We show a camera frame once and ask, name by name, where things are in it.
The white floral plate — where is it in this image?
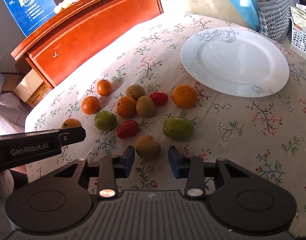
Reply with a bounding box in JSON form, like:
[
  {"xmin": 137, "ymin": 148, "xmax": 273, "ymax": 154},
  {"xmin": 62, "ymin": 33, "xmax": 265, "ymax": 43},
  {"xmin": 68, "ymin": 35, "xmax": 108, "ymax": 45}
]
[{"xmin": 181, "ymin": 27, "xmax": 289, "ymax": 98}]

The brown cardboard box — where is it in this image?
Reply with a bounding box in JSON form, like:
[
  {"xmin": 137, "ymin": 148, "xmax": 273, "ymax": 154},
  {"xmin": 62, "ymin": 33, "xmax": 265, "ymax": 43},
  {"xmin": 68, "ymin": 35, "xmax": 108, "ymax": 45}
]
[{"xmin": 14, "ymin": 69, "xmax": 51, "ymax": 108}]

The small orange mandarin back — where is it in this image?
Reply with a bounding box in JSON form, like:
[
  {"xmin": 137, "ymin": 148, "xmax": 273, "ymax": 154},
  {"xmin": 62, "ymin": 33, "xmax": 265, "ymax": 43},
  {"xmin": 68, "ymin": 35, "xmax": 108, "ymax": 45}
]
[{"xmin": 96, "ymin": 79, "xmax": 112, "ymax": 96}]

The floral tablecloth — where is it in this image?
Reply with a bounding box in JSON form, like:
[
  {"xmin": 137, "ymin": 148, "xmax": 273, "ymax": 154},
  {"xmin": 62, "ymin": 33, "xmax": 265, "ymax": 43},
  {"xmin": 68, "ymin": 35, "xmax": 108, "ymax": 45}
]
[{"xmin": 25, "ymin": 14, "xmax": 306, "ymax": 236}]

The brown kiwi front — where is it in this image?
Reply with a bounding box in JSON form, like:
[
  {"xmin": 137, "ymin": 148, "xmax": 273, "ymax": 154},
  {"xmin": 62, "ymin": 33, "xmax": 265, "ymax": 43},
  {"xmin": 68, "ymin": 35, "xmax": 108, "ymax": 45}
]
[{"xmin": 135, "ymin": 134, "xmax": 161, "ymax": 160}]

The large green citrus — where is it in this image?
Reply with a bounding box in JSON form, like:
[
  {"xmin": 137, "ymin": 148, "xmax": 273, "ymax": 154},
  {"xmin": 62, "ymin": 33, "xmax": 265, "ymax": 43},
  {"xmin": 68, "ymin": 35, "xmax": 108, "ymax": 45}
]
[{"xmin": 163, "ymin": 117, "xmax": 194, "ymax": 141}]

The brown kiwi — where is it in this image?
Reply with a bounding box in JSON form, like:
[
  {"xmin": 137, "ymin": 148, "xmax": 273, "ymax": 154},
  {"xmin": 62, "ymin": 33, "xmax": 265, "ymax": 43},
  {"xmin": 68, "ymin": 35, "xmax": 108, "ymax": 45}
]
[
  {"xmin": 126, "ymin": 85, "xmax": 145, "ymax": 100},
  {"xmin": 136, "ymin": 96, "xmax": 156, "ymax": 118},
  {"xmin": 135, "ymin": 134, "xmax": 161, "ymax": 160}
]

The brown kiwi back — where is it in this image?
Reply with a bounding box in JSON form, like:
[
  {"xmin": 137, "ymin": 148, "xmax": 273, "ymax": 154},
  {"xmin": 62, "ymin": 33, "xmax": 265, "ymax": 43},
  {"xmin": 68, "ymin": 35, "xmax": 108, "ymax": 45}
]
[{"xmin": 126, "ymin": 85, "xmax": 145, "ymax": 100}]

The red cherry tomato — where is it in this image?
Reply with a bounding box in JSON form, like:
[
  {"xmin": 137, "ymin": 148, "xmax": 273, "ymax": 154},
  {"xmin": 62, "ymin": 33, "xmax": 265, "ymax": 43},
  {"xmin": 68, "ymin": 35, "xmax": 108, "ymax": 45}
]
[
  {"xmin": 116, "ymin": 120, "xmax": 138, "ymax": 139},
  {"xmin": 149, "ymin": 91, "xmax": 168, "ymax": 106}
]

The white plastic basket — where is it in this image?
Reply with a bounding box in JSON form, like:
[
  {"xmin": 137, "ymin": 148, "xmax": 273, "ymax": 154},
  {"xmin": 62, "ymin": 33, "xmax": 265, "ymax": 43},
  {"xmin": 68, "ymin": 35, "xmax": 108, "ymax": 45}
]
[{"xmin": 291, "ymin": 20, "xmax": 306, "ymax": 53}]

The blue cardboard box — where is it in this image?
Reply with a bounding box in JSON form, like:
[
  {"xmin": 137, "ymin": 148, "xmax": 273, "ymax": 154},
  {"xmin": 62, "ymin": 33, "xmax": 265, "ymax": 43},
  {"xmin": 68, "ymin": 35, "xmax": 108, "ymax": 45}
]
[{"xmin": 3, "ymin": 0, "xmax": 56, "ymax": 37}]

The large orange mandarin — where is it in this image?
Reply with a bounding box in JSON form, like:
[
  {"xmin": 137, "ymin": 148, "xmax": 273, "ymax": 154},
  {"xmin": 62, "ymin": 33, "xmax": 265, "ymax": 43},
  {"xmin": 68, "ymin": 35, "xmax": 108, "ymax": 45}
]
[{"xmin": 171, "ymin": 84, "xmax": 197, "ymax": 109}]

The houndstooth sofa cover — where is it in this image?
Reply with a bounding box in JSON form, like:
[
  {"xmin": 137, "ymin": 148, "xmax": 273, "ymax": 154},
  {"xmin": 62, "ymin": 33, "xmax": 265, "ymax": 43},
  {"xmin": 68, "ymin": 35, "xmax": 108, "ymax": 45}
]
[{"xmin": 257, "ymin": 0, "xmax": 297, "ymax": 41}]

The small green citrus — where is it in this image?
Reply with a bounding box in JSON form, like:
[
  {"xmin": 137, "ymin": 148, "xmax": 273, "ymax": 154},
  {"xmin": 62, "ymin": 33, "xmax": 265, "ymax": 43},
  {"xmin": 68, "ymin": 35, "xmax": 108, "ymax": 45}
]
[{"xmin": 94, "ymin": 111, "xmax": 117, "ymax": 132}]

